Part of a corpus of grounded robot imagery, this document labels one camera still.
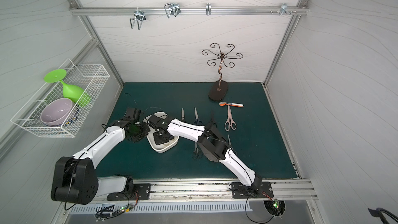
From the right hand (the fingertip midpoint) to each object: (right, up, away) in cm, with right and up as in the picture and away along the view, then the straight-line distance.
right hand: (159, 140), depth 90 cm
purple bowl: (-34, +19, -28) cm, 48 cm away
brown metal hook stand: (+39, +33, +25) cm, 56 cm away
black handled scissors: (+22, -6, -4) cm, 24 cm away
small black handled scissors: (+12, +14, +12) cm, 22 cm away
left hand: (-5, +5, -3) cm, 8 cm away
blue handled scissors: (+22, +9, +9) cm, 26 cm away
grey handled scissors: (+32, +11, +10) cm, 35 cm away
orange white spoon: (+40, +21, +19) cm, 48 cm away
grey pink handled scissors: (+43, +9, +8) cm, 45 cm away
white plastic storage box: (+4, -2, -7) cm, 8 cm away
